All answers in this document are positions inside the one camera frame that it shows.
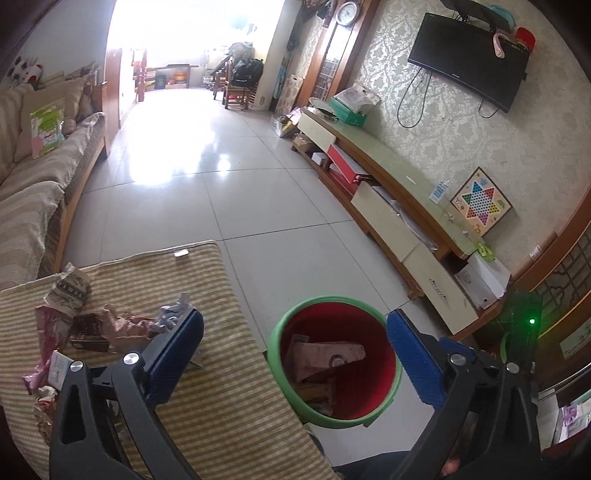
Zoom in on black flat television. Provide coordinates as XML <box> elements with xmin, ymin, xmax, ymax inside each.
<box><xmin>407</xmin><ymin>12</ymin><xmax>531</xmax><ymax>114</ymax></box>

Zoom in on white carton with blue print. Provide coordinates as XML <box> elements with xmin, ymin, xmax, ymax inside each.
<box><xmin>47</xmin><ymin>351</ymin><xmax>70</xmax><ymax>386</ymax></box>

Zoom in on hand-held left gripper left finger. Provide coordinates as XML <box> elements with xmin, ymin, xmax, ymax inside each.
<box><xmin>48</xmin><ymin>307</ymin><xmax>206</xmax><ymax>480</ymax></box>

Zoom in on checked yellow white tablecloth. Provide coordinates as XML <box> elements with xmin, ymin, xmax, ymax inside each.
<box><xmin>0</xmin><ymin>240</ymin><xmax>340</xmax><ymax>480</ymax></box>

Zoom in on green box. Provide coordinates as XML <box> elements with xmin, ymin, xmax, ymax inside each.
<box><xmin>329</xmin><ymin>98</ymin><xmax>369</xmax><ymax>126</ymax></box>

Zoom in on wooden chair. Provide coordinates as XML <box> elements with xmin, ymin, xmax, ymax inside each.
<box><xmin>222</xmin><ymin>69</ymin><xmax>252</xmax><ymax>112</ymax></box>

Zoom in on beige pillow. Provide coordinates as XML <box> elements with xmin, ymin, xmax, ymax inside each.
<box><xmin>14</xmin><ymin>76</ymin><xmax>88</xmax><ymax>162</ymax></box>

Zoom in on long wooden television cabinet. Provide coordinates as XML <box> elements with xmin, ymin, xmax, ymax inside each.
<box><xmin>291</xmin><ymin>106</ymin><xmax>513</xmax><ymax>335</ymax></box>

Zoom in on green white package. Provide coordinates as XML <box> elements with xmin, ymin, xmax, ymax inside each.
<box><xmin>30</xmin><ymin>97</ymin><xmax>66</xmax><ymax>158</ymax></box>

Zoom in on star pattern checkers board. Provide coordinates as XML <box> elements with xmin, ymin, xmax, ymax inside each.
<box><xmin>450</xmin><ymin>167</ymin><xmax>513</xmax><ymax>238</ymax></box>

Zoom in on low wooden shelf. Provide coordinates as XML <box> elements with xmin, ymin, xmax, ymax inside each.
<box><xmin>154</xmin><ymin>64</ymin><xmax>192</xmax><ymax>89</ymax></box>

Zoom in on yellow box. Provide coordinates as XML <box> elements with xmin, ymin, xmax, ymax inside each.
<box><xmin>298</xmin><ymin>381</ymin><xmax>338</xmax><ymax>414</ymax></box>

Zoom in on white cardboard box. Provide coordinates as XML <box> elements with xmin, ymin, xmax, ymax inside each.
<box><xmin>455</xmin><ymin>254</ymin><xmax>512</xmax><ymax>311</ymax></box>

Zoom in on red flat box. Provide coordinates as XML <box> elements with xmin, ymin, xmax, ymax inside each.
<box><xmin>327</xmin><ymin>144</ymin><xmax>370</xmax><ymax>184</ymax></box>

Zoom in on dark brown box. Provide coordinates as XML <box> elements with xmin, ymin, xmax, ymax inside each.
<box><xmin>69</xmin><ymin>313</ymin><xmax>112</xmax><ymax>352</ymax></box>

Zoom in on black white patterned carton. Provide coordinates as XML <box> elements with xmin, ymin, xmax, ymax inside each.
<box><xmin>44</xmin><ymin>263</ymin><xmax>90</xmax><ymax>319</ymax></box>

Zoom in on pink headphones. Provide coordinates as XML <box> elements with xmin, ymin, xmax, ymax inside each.
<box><xmin>492</xmin><ymin>31</ymin><xmax>515</xmax><ymax>60</ymax></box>

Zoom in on teal container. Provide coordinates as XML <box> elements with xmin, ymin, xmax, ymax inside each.
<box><xmin>489</xmin><ymin>6</ymin><xmax>515</xmax><ymax>32</ymax></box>

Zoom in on grey paper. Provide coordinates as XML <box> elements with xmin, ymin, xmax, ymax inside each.
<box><xmin>154</xmin><ymin>293</ymin><xmax>195</xmax><ymax>333</ymax></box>

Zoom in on white paper bag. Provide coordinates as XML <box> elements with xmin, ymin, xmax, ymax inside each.
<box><xmin>333</xmin><ymin>84</ymin><xmax>382</xmax><ymax>114</ymax></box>

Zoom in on plush cow toy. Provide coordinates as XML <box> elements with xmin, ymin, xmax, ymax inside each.
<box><xmin>7</xmin><ymin>55</ymin><xmax>46</xmax><ymax>90</ymax></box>

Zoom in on purple pink wrapper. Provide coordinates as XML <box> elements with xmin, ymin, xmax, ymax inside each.
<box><xmin>34</xmin><ymin>307</ymin><xmax>75</xmax><ymax>365</ymax></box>

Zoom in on brown paper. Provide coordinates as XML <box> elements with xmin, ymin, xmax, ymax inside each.
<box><xmin>104</xmin><ymin>305</ymin><xmax>160</xmax><ymax>352</ymax></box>

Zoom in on pink white wrapper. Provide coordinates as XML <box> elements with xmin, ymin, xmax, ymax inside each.
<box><xmin>32</xmin><ymin>387</ymin><xmax>58</xmax><ymax>444</ymax></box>

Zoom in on round wall clock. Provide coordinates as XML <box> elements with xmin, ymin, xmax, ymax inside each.
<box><xmin>333</xmin><ymin>1</ymin><xmax>360</xmax><ymax>26</ymax></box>

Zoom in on sofa with striped cover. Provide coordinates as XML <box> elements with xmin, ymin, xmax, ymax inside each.
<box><xmin>0</xmin><ymin>69</ymin><xmax>109</xmax><ymax>296</ymax></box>

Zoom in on turned wooden post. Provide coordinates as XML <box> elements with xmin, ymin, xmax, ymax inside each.
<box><xmin>131</xmin><ymin>46</ymin><xmax>148</xmax><ymax>103</ymax></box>

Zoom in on red bin with green rim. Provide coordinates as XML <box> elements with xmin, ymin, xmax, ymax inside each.
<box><xmin>268</xmin><ymin>296</ymin><xmax>402</xmax><ymax>430</ymax></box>

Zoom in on patterned pillow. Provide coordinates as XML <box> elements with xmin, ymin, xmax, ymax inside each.
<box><xmin>65</xmin><ymin>67</ymin><xmax>100</xmax><ymax>123</ymax></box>

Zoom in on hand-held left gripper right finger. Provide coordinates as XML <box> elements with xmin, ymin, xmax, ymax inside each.
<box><xmin>385</xmin><ymin>309</ymin><xmax>543</xmax><ymax>480</ymax></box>

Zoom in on beige floral board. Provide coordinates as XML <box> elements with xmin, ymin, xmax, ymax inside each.
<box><xmin>276</xmin><ymin>76</ymin><xmax>303</xmax><ymax>114</ymax></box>

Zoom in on pink box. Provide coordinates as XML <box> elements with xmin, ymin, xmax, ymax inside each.
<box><xmin>288</xmin><ymin>340</ymin><xmax>366</xmax><ymax>384</ymax></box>

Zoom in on gold bag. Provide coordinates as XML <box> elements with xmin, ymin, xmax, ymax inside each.
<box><xmin>272</xmin><ymin>113</ymin><xmax>301</xmax><ymax>138</ymax></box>

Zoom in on black backpack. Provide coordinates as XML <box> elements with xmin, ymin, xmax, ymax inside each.
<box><xmin>230</xmin><ymin>58</ymin><xmax>265</xmax><ymax>88</ymax></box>

